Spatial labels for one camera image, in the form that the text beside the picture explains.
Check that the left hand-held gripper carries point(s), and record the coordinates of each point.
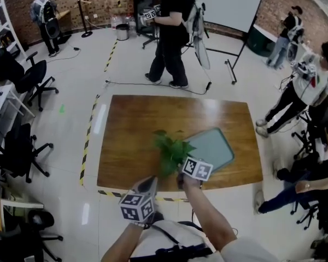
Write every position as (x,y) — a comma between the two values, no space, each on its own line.
(136,205)

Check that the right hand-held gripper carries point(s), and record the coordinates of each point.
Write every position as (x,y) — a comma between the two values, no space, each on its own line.
(198,169)

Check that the grey-green tray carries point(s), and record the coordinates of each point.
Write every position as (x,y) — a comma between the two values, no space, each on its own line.
(213,149)

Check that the green potted plant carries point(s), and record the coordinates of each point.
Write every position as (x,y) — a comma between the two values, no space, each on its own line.
(172,151)

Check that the person's left forearm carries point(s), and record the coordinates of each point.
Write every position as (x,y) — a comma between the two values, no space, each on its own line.
(120,244)

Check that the person's right forearm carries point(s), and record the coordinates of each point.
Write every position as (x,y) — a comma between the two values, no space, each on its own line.
(210,214)

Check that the person's right hand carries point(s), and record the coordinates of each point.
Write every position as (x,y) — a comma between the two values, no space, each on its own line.
(188,182)

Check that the person's white shirt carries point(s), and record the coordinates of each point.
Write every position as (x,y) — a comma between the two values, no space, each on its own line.
(186,239)

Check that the black office chair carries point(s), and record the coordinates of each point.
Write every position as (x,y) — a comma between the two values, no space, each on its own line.
(314,209)
(30,78)
(309,135)
(41,222)
(16,151)

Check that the dark green bin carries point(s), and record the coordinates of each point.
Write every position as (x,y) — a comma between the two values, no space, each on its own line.
(259,41)

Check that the steel trash can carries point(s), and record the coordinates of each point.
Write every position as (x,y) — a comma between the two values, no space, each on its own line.
(122,32)

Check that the white desk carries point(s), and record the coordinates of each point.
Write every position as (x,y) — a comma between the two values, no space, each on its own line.
(5,102)

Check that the large whiteboard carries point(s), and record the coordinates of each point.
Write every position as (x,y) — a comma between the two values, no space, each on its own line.
(232,4)

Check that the black pole stand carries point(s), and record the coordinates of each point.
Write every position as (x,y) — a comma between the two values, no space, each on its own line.
(80,9)

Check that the small wooden high table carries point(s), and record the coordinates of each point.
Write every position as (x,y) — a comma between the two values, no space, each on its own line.
(63,14)

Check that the white shelf unit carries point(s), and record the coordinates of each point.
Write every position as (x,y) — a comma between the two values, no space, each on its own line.
(2,29)

